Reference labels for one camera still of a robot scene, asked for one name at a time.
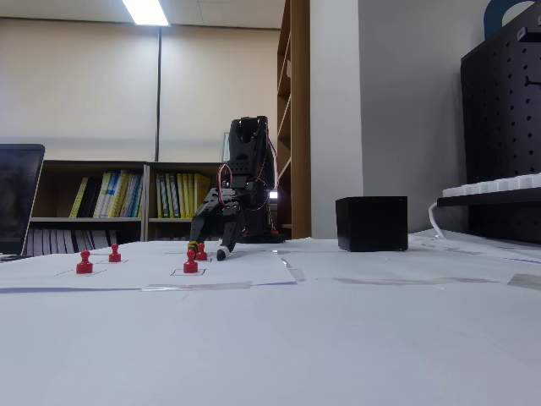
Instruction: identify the black box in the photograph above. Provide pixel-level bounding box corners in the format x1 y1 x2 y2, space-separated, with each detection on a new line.
335 195 409 253

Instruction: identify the wide yellow binder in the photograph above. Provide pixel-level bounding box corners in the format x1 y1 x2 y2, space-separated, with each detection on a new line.
194 172 211 219

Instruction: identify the low wooden bookshelf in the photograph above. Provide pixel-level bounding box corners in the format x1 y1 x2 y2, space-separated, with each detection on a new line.
25 160 147 257
145 162 247 242

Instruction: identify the clear tape strip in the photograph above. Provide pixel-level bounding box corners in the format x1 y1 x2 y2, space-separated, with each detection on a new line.
140 281 253 294
505 272 541 292
315 276 500 286
278 255 308 283

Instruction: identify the paper sheet with drawn squares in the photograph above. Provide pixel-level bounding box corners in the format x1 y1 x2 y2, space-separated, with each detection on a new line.
0 241 298 294

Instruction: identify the tall wooden bookshelf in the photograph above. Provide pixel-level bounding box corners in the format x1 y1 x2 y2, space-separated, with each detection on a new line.
276 0 312 240

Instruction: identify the yellow leaning book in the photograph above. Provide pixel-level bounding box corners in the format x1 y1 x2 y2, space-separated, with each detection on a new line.
68 176 90 219

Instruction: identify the laptop screen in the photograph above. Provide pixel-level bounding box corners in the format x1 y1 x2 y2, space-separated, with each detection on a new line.
0 143 46 260

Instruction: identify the ceiling light panel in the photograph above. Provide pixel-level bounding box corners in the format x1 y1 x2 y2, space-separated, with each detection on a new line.
122 0 172 28

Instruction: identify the black pegboard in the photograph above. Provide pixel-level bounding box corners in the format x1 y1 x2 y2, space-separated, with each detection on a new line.
460 3 541 245

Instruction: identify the blue rounded object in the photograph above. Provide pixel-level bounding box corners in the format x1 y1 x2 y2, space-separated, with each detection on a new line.
483 0 538 41

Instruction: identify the red servo wire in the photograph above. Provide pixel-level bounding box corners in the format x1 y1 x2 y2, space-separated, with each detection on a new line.
216 163 234 189

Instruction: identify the white power cable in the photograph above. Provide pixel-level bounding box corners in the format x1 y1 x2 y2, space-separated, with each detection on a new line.
427 200 450 240

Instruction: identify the black rail beside power strip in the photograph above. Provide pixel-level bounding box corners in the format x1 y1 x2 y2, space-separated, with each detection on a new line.
436 187 541 209

